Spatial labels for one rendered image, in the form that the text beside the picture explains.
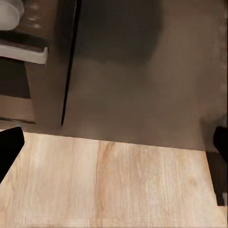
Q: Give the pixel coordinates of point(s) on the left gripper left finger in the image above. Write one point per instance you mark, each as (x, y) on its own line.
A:
(11, 142)

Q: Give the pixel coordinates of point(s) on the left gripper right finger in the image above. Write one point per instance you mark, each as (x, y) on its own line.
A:
(220, 140)

